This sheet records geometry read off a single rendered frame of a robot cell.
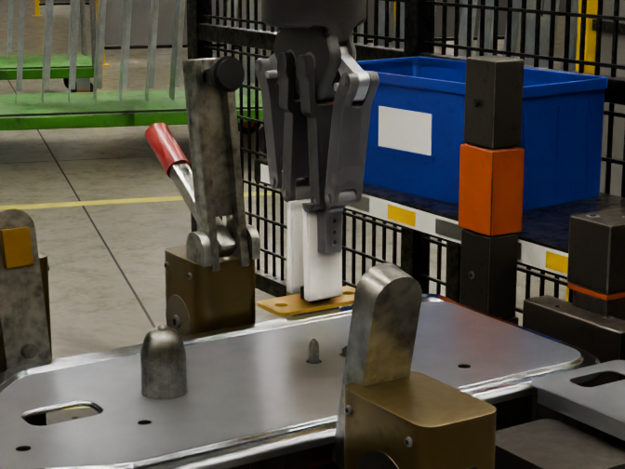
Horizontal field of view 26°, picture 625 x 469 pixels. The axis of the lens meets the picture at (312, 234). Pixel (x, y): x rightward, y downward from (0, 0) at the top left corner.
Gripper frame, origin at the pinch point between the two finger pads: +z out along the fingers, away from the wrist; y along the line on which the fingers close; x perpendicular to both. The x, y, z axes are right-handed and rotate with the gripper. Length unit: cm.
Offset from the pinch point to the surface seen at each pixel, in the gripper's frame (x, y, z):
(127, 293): 146, -355, 108
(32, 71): 301, -851, 80
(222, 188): 0.4, -14.7, -2.1
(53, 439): -22.6, 4.2, 8.8
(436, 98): 36.0, -32.2, -5.3
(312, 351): -0.2, 0.2, 7.9
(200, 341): -5.0, -8.9, 8.7
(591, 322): 25.1, 3.6, 8.9
